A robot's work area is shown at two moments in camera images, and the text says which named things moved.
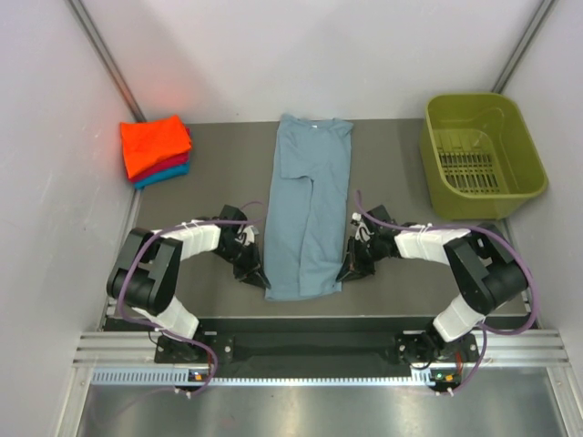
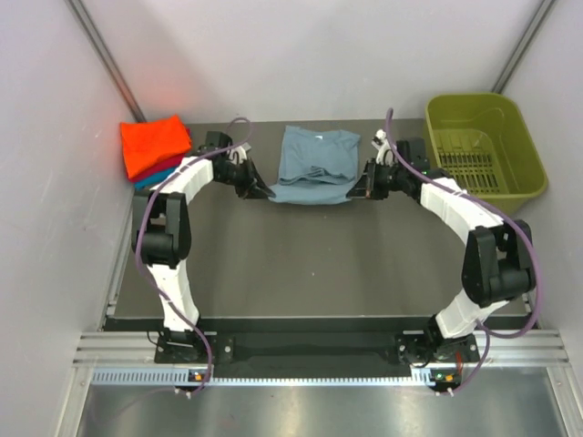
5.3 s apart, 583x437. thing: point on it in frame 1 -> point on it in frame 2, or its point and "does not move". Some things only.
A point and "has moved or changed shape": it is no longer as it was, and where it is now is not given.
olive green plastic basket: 478,157 does not move
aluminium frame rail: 133,350 does not move
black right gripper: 354,266 -> 367,183
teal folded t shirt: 180,171 does not move
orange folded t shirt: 146,142 does not move
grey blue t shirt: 307,209 has moved or changed shape
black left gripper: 259,278 -> 260,188
